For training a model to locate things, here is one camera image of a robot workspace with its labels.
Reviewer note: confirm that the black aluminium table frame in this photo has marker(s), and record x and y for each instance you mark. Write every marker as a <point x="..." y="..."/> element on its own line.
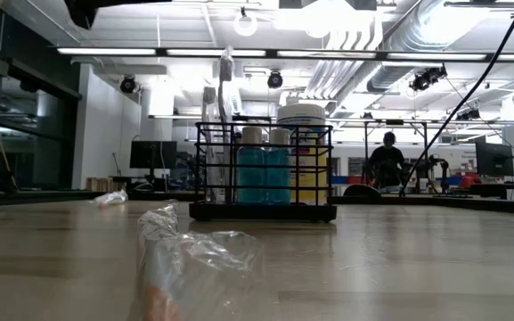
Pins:
<point x="461" y="204"/>

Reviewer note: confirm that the blue mouthwash bottle white cap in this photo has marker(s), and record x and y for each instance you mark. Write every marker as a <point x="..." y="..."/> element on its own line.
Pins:
<point x="251" y="174"/>
<point x="279" y="174"/>

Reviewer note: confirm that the background black robot arm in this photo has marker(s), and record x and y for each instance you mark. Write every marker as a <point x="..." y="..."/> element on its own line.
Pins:
<point x="443" y="171"/>

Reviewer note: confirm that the black gantry frame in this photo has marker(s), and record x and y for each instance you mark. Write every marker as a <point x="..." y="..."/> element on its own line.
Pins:
<point x="394" y="121"/>

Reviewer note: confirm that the silver ventilation duct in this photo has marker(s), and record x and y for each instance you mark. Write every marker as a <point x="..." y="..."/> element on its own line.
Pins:
<point x="385" y="76"/>

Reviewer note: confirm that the black computer monitor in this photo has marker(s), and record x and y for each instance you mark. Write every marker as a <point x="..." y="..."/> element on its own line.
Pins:
<point x="495" y="159"/>
<point x="152" y="154"/>

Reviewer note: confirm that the person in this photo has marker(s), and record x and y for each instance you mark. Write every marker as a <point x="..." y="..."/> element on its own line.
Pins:
<point x="385" y="162"/>

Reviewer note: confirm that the wooden crate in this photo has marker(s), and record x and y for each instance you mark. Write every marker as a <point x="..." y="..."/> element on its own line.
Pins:
<point x="105" y="184"/>

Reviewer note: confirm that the black ceiling spotlight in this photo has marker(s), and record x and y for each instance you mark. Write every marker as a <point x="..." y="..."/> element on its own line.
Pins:
<point x="275" y="80"/>
<point x="468" y="114"/>
<point x="428" y="76"/>
<point x="127" y="84"/>

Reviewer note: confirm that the red rounded object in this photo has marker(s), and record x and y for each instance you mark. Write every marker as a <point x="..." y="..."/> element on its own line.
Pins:
<point x="469" y="181"/>

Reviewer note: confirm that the yellow white disinfecting wipes canister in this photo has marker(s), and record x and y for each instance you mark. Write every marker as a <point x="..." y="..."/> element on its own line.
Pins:
<point x="301" y="115"/>

